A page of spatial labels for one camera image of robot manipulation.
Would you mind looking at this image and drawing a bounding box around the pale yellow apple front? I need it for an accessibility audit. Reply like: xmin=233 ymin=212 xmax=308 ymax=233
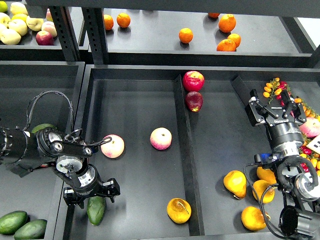
xmin=0 ymin=29 xmax=22 ymax=45

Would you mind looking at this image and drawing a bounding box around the yellow orange pear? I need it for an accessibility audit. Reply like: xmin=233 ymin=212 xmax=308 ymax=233
xmin=166 ymin=198 xmax=192 ymax=224

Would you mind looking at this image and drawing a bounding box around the black upper right shelf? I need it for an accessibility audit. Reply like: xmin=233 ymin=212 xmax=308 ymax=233
xmin=105 ymin=10 xmax=320 ymax=68

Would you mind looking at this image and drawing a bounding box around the pink apple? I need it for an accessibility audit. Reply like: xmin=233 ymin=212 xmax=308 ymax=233
xmin=100 ymin=134 xmax=125 ymax=159
xmin=150 ymin=127 xmax=172 ymax=151

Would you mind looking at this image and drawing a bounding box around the dark red apple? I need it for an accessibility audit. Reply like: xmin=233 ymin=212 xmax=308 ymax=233
xmin=185 ymin=91 xmax=203 ymax=112

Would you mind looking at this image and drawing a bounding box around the yellow pear middle of pile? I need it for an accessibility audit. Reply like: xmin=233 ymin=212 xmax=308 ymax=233
xmin=256 ymin=166 xmax=277 ymax=184

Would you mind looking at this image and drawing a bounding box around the red apple on shelf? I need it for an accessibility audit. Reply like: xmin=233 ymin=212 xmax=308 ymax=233
xmin=35 ymin=30 xmax=54 ymax=46

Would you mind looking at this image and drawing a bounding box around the avocado bottom right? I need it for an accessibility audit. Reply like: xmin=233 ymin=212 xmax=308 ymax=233
xmin=13 ymin=219 xmax=47 ymax=240

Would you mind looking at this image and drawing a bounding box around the orange front right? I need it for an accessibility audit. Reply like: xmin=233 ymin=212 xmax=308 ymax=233
xmin=216 ymin=39 xmax=237 ymax=52

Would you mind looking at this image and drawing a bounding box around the black perforated shelf post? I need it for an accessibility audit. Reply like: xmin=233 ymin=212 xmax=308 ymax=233
xmin=81 ymin=7 xmax=110 ymax=65

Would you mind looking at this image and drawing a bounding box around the orange far left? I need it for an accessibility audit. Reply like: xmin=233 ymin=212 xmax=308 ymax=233
xmin=103 ymin=14 xmax=114 ymax=31

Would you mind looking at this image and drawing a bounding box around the yellow pear under arm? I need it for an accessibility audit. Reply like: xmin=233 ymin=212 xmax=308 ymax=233
xmin=252 ymin=180 xmax=275 ymax=204

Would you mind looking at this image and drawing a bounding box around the black shelf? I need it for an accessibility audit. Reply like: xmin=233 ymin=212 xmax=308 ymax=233
xmin=0 ymin=6 xmax=86 ymax=62
xmin=105 ymin=10 xmax=320 ymax=68

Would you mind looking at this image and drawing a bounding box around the cherry tomato bunch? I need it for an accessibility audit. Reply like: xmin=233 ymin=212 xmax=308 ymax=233
xmin=262 ymin=77 xmax=291 ymax=106
xmin=299 ymin=133 xmax=320 ymax=176

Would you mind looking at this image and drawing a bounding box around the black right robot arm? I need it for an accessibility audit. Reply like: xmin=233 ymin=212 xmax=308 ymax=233
xmin=245 ymin=89 xmax=320 ymax=240

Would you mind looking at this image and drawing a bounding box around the pink apple right bin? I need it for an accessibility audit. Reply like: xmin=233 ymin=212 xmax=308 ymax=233
xmin=299 ymin=117 xmax=320 ymax=138

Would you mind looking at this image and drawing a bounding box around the large orange top right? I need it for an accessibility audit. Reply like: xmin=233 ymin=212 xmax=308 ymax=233
xmin=218 ymin=13 xmax=237 ymax=33

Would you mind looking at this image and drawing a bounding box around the orange tomato bunch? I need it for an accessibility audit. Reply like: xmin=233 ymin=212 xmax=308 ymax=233
xmin=294 ymin=97 xmax=320 ymax=121

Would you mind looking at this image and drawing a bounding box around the avocado bottom left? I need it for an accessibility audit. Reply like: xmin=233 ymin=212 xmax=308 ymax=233
xmin=0 ymin=210 xmax=28 ymax=235

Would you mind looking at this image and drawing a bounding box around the black left tray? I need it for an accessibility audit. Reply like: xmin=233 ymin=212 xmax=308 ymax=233
xmin=0 ymin=61 xmax=85 ymax=240

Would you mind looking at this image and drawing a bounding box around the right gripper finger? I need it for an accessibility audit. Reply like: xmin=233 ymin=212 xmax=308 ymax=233
xmin=245 ymin=89 xmax=278 ymax=127
xmin=280 ymin=89 xmax=307 ymax=123

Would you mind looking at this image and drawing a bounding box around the yellow pear left of pile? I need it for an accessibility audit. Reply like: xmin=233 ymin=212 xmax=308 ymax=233
xmin=223 ymin=170 xmax=247 ymax=199

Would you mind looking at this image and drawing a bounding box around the orange centre shelf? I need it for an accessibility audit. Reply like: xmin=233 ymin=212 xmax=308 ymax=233
xmin=178 ymin=27 xmax=194 ymax=44

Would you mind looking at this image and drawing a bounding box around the pink apple centre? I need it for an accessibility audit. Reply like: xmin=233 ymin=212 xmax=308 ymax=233
xmin=150 ymin=127 xmax=172 ymax=151

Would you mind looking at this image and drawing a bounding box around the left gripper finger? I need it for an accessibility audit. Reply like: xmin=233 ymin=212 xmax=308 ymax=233
xmin=62 ymin=187 xmax=85 ymax=209
xmin=102 ymin=178 xmax=121 ymax=203

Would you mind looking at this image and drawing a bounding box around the white label card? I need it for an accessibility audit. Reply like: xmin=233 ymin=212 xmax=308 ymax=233
xmin=306 ymin=135 xmax=320 ymax=154

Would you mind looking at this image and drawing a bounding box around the bright red apple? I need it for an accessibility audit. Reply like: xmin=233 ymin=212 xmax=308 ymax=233
xmin=182 ymin=70 xmax=205 ymax=92

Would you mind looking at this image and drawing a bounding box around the green avocado top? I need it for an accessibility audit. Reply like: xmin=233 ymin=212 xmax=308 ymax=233
xmin=31 ymin=123 xmax=56 ymax=134

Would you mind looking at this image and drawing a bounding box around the yellow pear of pile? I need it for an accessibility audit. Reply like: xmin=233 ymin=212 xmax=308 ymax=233
xmin=223 ymin=170 xmax=247 ymax=199
xmin=256 ymin=166 xmax=277 ymax=184

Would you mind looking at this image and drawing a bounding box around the cherry tomato bunch top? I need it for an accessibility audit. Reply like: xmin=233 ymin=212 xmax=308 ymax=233
xmin=262 ymin=77 xmax=291 ymax=106

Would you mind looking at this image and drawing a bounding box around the dark green avocado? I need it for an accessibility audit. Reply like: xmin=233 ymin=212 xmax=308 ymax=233
xmin=87 ymin=196 xmax=106 ymax=226

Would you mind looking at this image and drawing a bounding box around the orange top partly hidden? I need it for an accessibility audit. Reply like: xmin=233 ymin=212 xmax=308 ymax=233
xmin=207 ymin=12 xmax=220 ymax=19

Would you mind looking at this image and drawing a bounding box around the black centre divided tray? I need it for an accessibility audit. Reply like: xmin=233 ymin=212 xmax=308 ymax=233
xmin=62 ymin=66 xmax=320 ymax=240

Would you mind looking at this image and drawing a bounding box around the pink apple left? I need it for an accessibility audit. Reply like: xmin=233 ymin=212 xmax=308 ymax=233
xmin=100 ymin=134 xmax=125 ymax=159

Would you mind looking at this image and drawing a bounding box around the cherry tomato bunch bottom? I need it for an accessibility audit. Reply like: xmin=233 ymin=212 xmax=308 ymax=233
xmin=299 ymin=133 xmax=320 ymax=176

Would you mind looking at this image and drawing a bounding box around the pink peach on shelf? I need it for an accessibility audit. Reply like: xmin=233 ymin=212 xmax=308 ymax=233
xmin=41 ymin=21 xmax=58 ymax=38

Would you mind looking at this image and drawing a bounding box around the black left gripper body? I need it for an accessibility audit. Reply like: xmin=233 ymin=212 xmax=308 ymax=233
xmin=71 ymin=164 xmax=107 ymax=198

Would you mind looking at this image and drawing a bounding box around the yellow pear bottom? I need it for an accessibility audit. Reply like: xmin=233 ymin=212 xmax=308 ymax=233
xmin=241 ymin=206 xmax=267 ymax=232

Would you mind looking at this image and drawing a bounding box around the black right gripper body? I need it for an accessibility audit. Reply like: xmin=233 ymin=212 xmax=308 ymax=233
xmin=264 ymin=106 xmax=305 ymax=155

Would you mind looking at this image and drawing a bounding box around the black upper left shelf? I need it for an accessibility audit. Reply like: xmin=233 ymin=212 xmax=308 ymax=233
xmin=0 ymin=6 xmax=86 ymax=62

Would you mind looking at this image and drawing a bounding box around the orange behind right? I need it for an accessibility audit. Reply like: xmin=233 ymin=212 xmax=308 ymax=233
xmin=227 ymin=33 xmax=242 ymax=48

